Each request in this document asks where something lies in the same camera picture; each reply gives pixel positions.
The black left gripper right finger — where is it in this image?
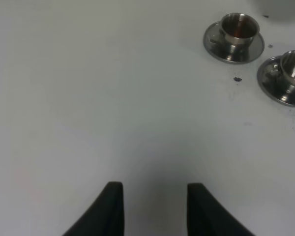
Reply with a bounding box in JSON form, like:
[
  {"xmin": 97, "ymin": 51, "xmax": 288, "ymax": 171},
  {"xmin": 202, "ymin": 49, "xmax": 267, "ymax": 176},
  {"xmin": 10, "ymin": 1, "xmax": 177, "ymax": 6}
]
[{"xmin": 187, "ymin": 183, "xmax": 253, "ymax": 236}]

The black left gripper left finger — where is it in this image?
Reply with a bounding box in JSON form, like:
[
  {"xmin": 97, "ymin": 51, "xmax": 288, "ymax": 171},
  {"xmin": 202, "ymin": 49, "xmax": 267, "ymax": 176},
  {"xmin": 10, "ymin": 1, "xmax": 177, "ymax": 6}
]
[{"xmin": 64, "ymin": 181, "xmax": 124, "ymax": 236}]

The near stainless steel saucer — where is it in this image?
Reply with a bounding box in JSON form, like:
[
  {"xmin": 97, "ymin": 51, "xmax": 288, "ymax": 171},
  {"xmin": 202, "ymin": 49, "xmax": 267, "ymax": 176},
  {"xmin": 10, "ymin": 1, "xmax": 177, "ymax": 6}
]
[{"xmin": 257, "ymin": 56, "xmax": 295, "ymax": 108}]

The stainless steel saucer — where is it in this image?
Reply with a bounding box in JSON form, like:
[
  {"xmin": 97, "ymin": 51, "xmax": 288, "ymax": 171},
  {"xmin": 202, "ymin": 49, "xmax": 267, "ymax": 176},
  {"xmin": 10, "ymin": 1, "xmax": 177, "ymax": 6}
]
[
  {"xmin": 203, "ymin": 22, "xmax": 265, "ymax": 64},
  {"xmin": 257, "ymin": 56, "xmax": 295, "ymax": 108}
]

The far stainless steel saucer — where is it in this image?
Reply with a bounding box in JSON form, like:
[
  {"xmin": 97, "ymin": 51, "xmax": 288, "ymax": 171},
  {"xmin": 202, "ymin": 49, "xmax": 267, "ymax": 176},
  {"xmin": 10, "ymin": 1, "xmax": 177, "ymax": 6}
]
[{"xmin": 203, "ymin": 22, "xmax": 265, "ymax": 64}]

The near stainless steel teacup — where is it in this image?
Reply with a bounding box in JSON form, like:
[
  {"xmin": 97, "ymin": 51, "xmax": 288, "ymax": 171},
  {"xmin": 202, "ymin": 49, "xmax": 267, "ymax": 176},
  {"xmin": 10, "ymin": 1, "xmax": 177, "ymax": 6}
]
[{"xmin": 266, "ymin": 50, "xmax": 295, "ymax": 86}]

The stainless steel teacup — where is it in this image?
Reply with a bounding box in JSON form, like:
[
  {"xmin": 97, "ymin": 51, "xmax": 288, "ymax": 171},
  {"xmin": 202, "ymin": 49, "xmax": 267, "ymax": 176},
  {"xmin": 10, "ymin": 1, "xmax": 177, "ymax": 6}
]
[
  {"xmin": 266, "ymin": 50, "xmax": 295, "ymax": 86},
  {"xmin": 213, "ymin": 13, "xmax": 260, "ymax": 47}
]

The far stainless steel teacup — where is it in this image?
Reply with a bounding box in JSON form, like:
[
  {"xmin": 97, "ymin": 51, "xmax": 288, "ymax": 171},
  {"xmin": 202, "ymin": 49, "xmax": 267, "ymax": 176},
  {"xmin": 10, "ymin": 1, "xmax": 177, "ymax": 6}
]
[{"xmin": 213, "ymin": 13, "xmax": 260, "ymax": 47}]

